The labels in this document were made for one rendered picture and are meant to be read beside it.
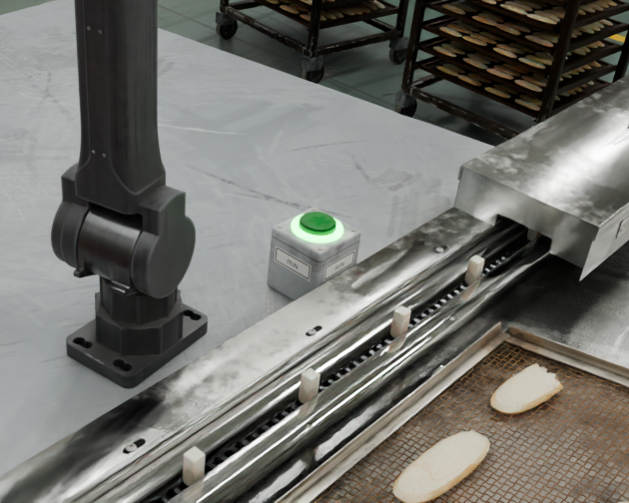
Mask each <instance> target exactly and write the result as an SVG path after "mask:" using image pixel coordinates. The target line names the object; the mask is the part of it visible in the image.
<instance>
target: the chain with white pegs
mask: <svg viewBox="0 0 629 503"><path fill-rule="evenodd" d="M540 235H541V233H539V232H537V231H534V230H532V229H528V233H527V237H525V239H522V240H521V241H519V242H518V243H517V244H515V245H514V246H512V247H511V248H510V249H508V250H507V251H505V252H504V253H502V254H501V255H499V256H498V257H496V258H495V259H494V260H493V261H491V262H489V263H488V264H486V265H485V266H483V265H484V259H483V258H481V257H479V256H477V255H475V256H473V257H472V258H471V259H470V260H469V263H468V268H467V272H466V276H465V280H464V281H462V282H461V283H459V284H458V285H457V286H455V287H454V288H452V289H451V290H450V291H448V292H447V293H445V294H444V295H442V296H441V297H440V298H438V299H437V300H435V301H434V302H433V303H432V304H430V305H428V306H427V307H425V308H424V309H423V310H421V311H420V312H418V313H417V314H416V315H414V316H413V317H410V314H411V311H410V310H409V309H407V308H405V307H404V306H400V307H399V308H397V309H396V310H395V311H394V313H393V319H392V324H391V329H390V333H389V334H388V335H386V336H384V337H383V338H381V339H380V340H379V341H377V342H376V343H374V344H373V346H370V347H369V348H367V349H366V350H364V351H363V352H362V353H360V354H359V355H358V356H357V357H355V358H353V359H352V360H350V361H349V362H347V363H346V364H345V365H343V366H342V367H341V368H340V369H337V370H336V371H335V372H333V373H332V374H330V375H329V376H328V377H326V378H325V379H324V380H323V381H319V378H320V374H319V373H317V372H316V371H314V370H313V369H311V368H309V369H307V370H306V371H305V372H303V373H302V375H301V383H300V391H299V397H298V398H296V399H295V400H294V401H292V402H291V403H289V404H288V406H287V407H284V408H282V409H281V410H279V411H278V412H276V413H275V414H274V415H272V416H271V417H269V418H268V421H266V420H265V421H264V422H262V423H261V424H259V425H258V426H257V427H255V428H254V429H252V430H251V431H250V432H248V435H246V434H245V435H244V436H242V437H241V438H240V439H238V440H237V441H235V442H234V443H233V444H231V445H230V446H228V447H227V449H226V450H223V451H221V452H220V453H218V454H217V455H216V456H214V457H213V458H211V459H210V460H208V461H207V462H206V463H205V457H206V454H205V453H204V452H202V451H201V450H200V449H198V448H197V447H193V448H191V449H190V450H189V451H187V452H186V453H184V462H183V479H181V482H180V483H179V482H177V483H176V484H174V485H173V486H172V487H170V488H169V489H167V490H166V491H164V492H163V493H162V494H160V495H159V496H157V499H156V500H154V499H153V500H152V501H150V502H149V503H167V502H168V501H170V500H171V498H172V497H174V496H177V495H178V494H180V493H181V492H182V491H183V489H185V488H188V487H189V486H191V485H192V484H193V483H195V482H196V481H198V480H199V479H200V478H202V477H203V476H205V475H206V474H207V472H209V471H212V470H213V469H214V468H216V467H217V466H218V464H220V463H223V462H224V461H226V460H227V459H228V458H229V457H230V456H231V455H234V454H235V453H237V452H238V451H239V449H241V448H244V447H245V446H246V445H248V444H249V443H251V442H250V441H252V440H255V439H256V438H258V437H259V436H260V434H262V433H265V432H266V431H267V430H269V429H270V428H271V426H274V425H276V424H277V423H278V422H280V421H281V419H284V418H285V417H287V416H288V415H290V413H291V412H294V411H295V410H297V409H298V408H299V406H302V405H304V404H305V403H306V402H308V401H309V400H311V399H312V398H313V397H315V396H316V395H317V394H318V393H319V392H322V391H323V390H324V389H326V387H327V386H330V385H331V384H333V383H334V382H335V381H336V380H338V379H340V378H341V377H343V375H344V374H347V373H348V372H350V371H351V369H352V368H355V367H357V366H358V365H359V364H360V363H361V362H363V361H365V360H366V359H368V357H369V356H372V355H373V354H375V353H376V352H377V351H379V350H380V349H382V348H383V346H386V345H387V344H389V343H390V342H391V341H392V340H394V339H396V338H397V337H398V336H400V335H401V334H403V333H404V332H405V331H407V330H408V329H409V328H411V327H412V326H414V325H415V324H416V323H418V322H419V321H421V320H422V319H423V318H425V317H426V316H428V315H429V314H430V313H432V312H433V311H435V310H436V309H437V308H439V307H440V306H442V305H443V304H444V303H446V302H447V301H449V300H450V299H451V298H453V297H454V296H455V295H457V294H458V293H460V292H461V291H462V290H464V289H465V288H467V287H468V286H469V285H471V284H472V283H474V282H475V281H476V280H478V279H479V278H481V277H482V276H483V275H485V274H486V273H488V272H489V271H490V270H492V269H493V268H495V267H496V266H497V265H499V264H500V263H501V262H503V261H504V260H506V259H507V258H508V257H510V256H511V255H513V254H514V253H515V252H517V251H519V250H520V249H521V248H523V247H524V246H526V245H527V244H528V243H530V242H531V241H533V240H534V239H535V238H537V237H538V236H540Z"/></svg>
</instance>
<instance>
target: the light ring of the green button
mask: <svg viewBox="0 0 629 503"><path fill-rule="evenodd" d="M301 216H302V215H300V216H298V217H296V218H294V220H293V221H292V230H293V232H294V233H295V234H296V235H297V236H298V237H300V238H301V239H303V240H306V241H309V242H314V243H329V242H333V241H335V240H337V239H339V238H340V237H341V235H342V232H343V227H342V224H341V223H340V222H339V221H338V220H336V227H337V229H336V231H335V232H334V233H333V234H331V235H328V236H313V235H310V234H307V233H305V232H303V231H302V230H301V229H300V228H299V224H298V222H299V220H300V217H301Z"/></svg>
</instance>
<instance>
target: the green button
mask: <svg viewBox="0 0 629 503"><path fill-rule="evenodd" d="M299 228H300V229H301V230H302V231H303V232H305V233H307V234H310V235H313V236H328V235H331V234H333V233H334V232H335V231H336V220H335V219H334V218H333V217H332V216H330V215H328V214H325V213H321V212H309V213H306V214H304V215H302V216H301V217H300V220H299Z"/></svg>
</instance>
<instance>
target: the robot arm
mask: <svg viewBox="0 0 629 503"><path fill-rule="evenodd" d="M74 3H75V23H76V42H77V62H78V82H79V101H80V121H81V145H80V156H79V162H77V163H76V164H74V165H73V166H71V167H70V168H69V169H68V170H67V171H66V172H65V173H64V174H63V175H62V176H61V187H62V202H61V204H60V206H59V208H58V210H57V212H56V215H55V218H54V221H53V225H52V229H51V245H52V249H53V252H54V254H55V256H56V257H57V258H58V259H59V260H61V261H64V262H65V263H66V264H68V265H69V266H71V267H74V268H76V269H75V270H74V272H73V275H74V276H76V277H78V278H81V277H85V276H89V275H95V274H97V275H98V276H99V282H100V291H98V292H95V318H94V319H93V320H91V321H90V322H88V323H87V324H85V325H84V326H82V327H80V328H79V329H77V330H76V331H74V332H73V333H71V334H70V335H68V336H67V338H66V349H67V355H68V356H69V357H71V358H73V359H74V360H76V361H78V362H80V363H81V364H83V365H85V366H86V367H88V368H90V369H92V370H93V371H95V372H97V373H99V374H100V375H102V376H104V377H106V378H107V379H109V380H111V381H112V382H114V383H116V384H118V385H119V386H121V387H123V388H128V389H129V388H134V387H136V386H138V385H139V384H141V383H142V382H143V381H144V380H146V379H147V378H148V377H150V376H151V375H152V374H154V373H155V372H156V371H158V370H159V369H160V368H162V367H163V366H164V365H166V364H167V363H168V362H170V361H171V360H172V359H174V358H175V357H176V356H177V355H179V354H180V353H181V352H183V351H184V350H185V349H187V348H188V347H189V346H191V345H192V344H193V343H195V342H196V341H197V340H199V339H200V338H201V337H203V336H204V335H205V334H206V333H207V332H208V317H207V316H206V315H205V314H204V313H202V312H200V311H198V310H196V309H194V308H192V307H190V306H188V305H186V304H184V303H183V302H182V298H181V291H180V290H179V289H178V285H179V284H180V282H181V281H182V279H183V278H184V276H185V274H186V272H187V270H188V268H189V266H190V263H191V260H192V257H193V254H194V250H195V244H196V229H195V225H194V223H193V221H192V220H191V219H190V218H189V217H186V193H185V192H183V191H180V190H177V189H174V188H171V187H168V186H166V170H165V167H164V165H163V163H162V158H161V152H160V144H159V134H158V0H74Z"/></svg>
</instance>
